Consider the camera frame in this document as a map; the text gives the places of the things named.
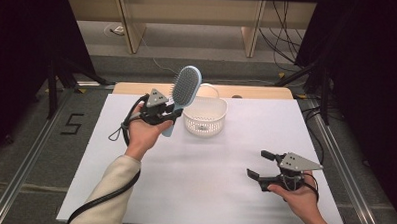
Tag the black metal stand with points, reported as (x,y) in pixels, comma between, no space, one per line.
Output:
(52,87)
(325,96)

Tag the round floor socket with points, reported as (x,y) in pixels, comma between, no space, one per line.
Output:
(114,29)

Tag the wooden table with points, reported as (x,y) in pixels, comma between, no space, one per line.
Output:
(254,92)

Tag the light blue hairbrush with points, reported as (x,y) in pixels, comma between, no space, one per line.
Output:
(186,85)

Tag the metal floor rail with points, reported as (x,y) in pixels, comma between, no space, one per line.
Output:
(28,159)
(344,163)

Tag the white plastic slotted basket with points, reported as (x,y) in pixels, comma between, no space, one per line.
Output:
(204,114)

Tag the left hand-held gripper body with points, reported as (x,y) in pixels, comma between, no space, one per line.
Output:
(156,104)

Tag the white table cover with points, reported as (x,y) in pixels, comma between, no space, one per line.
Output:
(217,179)

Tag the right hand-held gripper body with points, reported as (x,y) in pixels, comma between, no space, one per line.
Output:
(298,164)

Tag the person's left hand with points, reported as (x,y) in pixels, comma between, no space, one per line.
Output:
(144,133)

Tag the light wooden furniture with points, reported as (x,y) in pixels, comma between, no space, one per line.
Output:
(190,11)

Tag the black curtain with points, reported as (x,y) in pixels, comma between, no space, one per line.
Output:
(371,64)
(18,52)

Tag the person's right hand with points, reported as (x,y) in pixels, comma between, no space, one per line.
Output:
(303,202)

